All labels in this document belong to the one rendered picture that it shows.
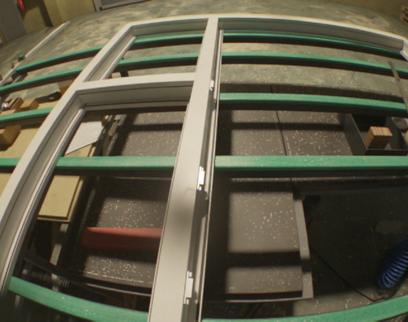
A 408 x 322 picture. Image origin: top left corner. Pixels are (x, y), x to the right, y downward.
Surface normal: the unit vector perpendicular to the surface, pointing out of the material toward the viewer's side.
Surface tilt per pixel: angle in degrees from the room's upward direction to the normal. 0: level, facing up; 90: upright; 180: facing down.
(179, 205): 0
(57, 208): 0
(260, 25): 90
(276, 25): 90
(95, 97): 90
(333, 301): 0
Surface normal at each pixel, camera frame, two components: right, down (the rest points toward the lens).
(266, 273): -0.08, -0.63
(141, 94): -0.08, 0.78
